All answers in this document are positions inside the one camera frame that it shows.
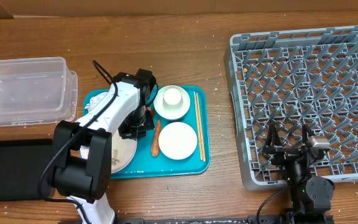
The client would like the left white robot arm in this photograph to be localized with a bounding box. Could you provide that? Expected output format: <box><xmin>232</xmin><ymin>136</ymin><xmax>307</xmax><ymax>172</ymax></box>
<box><xmin>37</xmin><ymin>61</ymin><xmax>158</xmax><ymax>223</ymax></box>

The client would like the wooden chopstick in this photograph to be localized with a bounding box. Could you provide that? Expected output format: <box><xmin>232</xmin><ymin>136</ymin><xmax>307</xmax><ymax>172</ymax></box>
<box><xmin>194</xmin><ymin>92</ymin><xmax>204</xmax><ymax>162</ymax></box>
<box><xmin>195</xmin><ymin>92</ymin><xmax>206</xmax><ymax>162</ymax></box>

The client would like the orange carrot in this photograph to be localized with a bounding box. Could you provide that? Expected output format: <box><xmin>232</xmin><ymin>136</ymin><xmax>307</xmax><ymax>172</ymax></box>
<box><xmin>151</xmin><ymin>119</ymin><xmax>162</xmax><ymax>157</ymax></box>

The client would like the wooden chopstick left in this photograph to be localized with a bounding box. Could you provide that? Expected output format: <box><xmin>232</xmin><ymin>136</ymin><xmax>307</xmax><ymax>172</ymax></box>
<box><xmin>194</xmin><ymin>92</ymin><xmax>204</xmax><ymax>162</ymax></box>

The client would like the red snack wrapper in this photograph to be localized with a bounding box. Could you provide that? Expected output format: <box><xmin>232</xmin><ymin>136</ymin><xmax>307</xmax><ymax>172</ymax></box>
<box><xmin>150</xmin><ymin>108</ymin><xmax>155</xmax><ymax>118</ymax></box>

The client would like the white napkin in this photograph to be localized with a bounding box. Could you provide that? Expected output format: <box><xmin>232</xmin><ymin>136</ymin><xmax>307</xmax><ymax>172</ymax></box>
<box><xmin>85</xmin><ymin>92</ymin><xmax>107</xmax><ymax>112</ymax></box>

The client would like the black waste tray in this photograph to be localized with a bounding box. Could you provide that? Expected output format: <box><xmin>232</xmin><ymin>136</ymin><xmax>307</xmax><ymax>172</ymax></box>
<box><xmin>0</xmin><ymin>139</ymin><xmax>53</xmax><ymax>202</ymax></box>

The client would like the small white round plate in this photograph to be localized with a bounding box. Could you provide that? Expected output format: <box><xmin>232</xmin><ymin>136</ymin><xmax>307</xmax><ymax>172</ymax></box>
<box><xmin>158</xmin><ymin>122</ymin><xmax>198</xmax><ymax>160</ymax></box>

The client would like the white bowl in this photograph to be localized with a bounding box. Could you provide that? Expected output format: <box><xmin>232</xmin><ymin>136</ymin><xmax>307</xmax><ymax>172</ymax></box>
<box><xmin>153</xmin><ymin>85</ymin><xmax>191</xmax><ymax>121</ymax></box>

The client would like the food scraps rice pile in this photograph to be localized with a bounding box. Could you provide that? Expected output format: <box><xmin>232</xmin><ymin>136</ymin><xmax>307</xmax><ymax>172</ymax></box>
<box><xmin>111</xmin><ymin>149</ymin><xmax>119</xmax><ymax>166</ymax></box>

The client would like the large white round plate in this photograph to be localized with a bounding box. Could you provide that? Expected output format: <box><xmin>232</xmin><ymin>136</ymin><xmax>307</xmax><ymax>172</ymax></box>
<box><xmin>111</xmin><ymin>131</ymin><xmax>137</xmax><ymax>174</ymax></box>

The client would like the grey dishwasher rack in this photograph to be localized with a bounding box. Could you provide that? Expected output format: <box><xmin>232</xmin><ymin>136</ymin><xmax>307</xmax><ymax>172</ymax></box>
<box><xmin>224</xmin><ymin>26</ymin><xmax>358</xmax><ymax>190</ymax></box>

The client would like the white cup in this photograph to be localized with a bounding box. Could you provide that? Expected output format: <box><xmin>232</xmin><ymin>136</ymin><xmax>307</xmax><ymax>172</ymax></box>
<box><xmin>163</xmin><ymin>88</ymin><xmax>182</xmax><ymax>106</ymax></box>

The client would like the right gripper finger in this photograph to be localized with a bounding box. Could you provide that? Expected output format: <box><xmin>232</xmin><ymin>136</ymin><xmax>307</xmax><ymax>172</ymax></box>
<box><xmin>301</xmin><ymin>124</ymin><xmax>314</xmax><ymax>147</ymax></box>
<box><xmin>265</xmin><ymin>123</ymin><xmax>282</xmax><ymax>147</ymax></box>

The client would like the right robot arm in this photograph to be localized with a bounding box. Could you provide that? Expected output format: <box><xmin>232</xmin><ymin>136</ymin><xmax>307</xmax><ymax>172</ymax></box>
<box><xmin>255</xmin><ymin>123</ymin><xmax>335</xmax><ymax>223</ymax></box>

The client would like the wooden chopstick right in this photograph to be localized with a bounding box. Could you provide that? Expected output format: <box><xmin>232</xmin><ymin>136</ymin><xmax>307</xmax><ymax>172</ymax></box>
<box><xmin>195</xmin><ymin>92</ymin><xmax>206</xmax><ymax>162</ymax></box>

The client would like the clear plastic waste bin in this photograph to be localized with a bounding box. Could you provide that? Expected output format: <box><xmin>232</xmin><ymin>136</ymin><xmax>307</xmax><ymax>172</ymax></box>
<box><xmin>0</xmin><ymin>57</ymin><xmax>78</xmax><ymax>127</ymax></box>

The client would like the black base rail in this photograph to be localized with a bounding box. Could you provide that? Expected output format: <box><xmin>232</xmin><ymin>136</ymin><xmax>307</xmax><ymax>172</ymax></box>
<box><xmin>115</xmin><ymin>215</ymin><xmax>335</xmax><ymax>224</ymax></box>

